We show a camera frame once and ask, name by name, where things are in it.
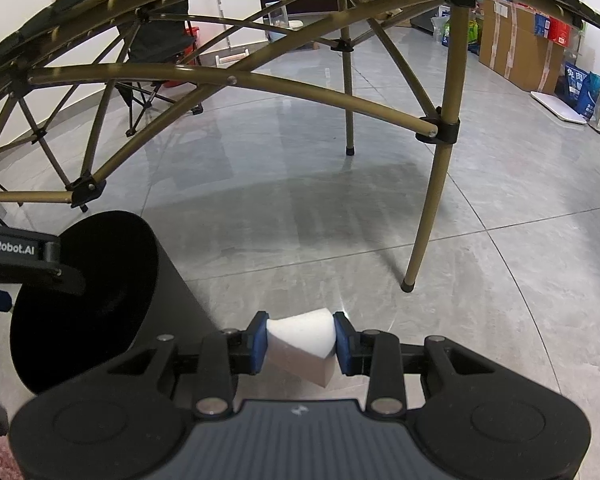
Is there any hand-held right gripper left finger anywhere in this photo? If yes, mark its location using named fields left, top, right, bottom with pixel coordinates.
left=107, top=311, right=271, bottom=419

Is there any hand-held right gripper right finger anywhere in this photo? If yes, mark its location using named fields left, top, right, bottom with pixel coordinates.
left=332, top=311, right=496, bottom=416

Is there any white foam wedge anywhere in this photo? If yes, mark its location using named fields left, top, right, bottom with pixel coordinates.
left=265, top=307, right=340, bottom=389

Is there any black round waste bin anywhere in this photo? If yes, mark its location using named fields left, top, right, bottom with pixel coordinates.
left=9, top=211, right=231, bottom=396

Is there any black folding chair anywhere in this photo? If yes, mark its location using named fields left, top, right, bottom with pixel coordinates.
left=114, top=0, right=204, bottom=137

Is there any white mop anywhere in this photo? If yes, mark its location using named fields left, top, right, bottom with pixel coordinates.
left=214, top=0, right=253, bottom=67

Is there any white flat board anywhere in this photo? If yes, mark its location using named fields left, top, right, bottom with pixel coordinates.
left=530, top=91, right=589, bottom=124

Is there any green printed bag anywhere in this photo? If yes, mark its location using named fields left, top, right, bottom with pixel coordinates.
left=432, top=14, right=482, bottom=55

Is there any large taped cardboard box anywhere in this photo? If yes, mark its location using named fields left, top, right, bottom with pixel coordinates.
left=478, top=0, right=566, bottom=94

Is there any blue printed bag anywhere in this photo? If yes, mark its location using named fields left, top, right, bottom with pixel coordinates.
left=555, top=62, right=600, bottom=121

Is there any small red box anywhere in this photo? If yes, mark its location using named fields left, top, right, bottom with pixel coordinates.
left=549, top=16, right=574, bottom=46

